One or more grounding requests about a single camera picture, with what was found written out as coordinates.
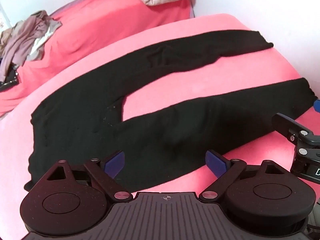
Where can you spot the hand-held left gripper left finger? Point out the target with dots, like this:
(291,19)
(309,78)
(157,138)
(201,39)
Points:
(113,163)

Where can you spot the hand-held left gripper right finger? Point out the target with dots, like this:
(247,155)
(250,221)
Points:
(216,163)

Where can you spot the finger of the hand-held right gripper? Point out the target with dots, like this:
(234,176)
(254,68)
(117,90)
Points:
(317,105)
(283,122)

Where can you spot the black pants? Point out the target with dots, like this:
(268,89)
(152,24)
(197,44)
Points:
(160,120)

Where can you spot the black bag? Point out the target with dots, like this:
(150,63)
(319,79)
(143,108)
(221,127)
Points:
(8,81)

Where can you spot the red covered bed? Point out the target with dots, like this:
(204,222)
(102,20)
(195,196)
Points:
(100,22)

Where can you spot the grey white cloth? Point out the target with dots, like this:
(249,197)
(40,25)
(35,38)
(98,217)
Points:
(42,40)

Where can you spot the mauve clothes pile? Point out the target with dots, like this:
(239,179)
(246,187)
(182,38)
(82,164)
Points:
(21,40)

